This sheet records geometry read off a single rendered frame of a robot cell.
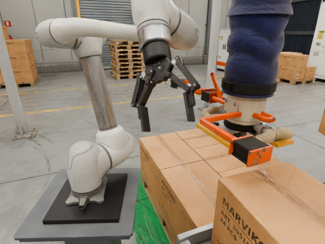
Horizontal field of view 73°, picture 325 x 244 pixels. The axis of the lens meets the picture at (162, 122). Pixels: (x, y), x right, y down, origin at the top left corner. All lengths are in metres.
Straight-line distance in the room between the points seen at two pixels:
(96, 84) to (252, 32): 0.72
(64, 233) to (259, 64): 1.05
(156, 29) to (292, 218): 0.75
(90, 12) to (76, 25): 9.45
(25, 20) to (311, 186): 10.25
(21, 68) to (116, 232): 7.15
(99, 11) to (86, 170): 9.59
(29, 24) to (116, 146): 9.53
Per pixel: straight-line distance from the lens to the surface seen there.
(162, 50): 0.58
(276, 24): 0.94
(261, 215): 0.90
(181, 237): 1.21
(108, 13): 10.45
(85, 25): 0.89
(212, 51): 4.52
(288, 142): 1.09
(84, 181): 1.11
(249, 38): 0.92
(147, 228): 2.07
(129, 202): 1.18
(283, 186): 1.07
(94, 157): 1.08
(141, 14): 0.63
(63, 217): 1.16
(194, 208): 1.45
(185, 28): 0.73
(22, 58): 7.84
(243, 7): 0.93
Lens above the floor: 1.54
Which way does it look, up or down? 22 degrees down
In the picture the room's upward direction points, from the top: straight up
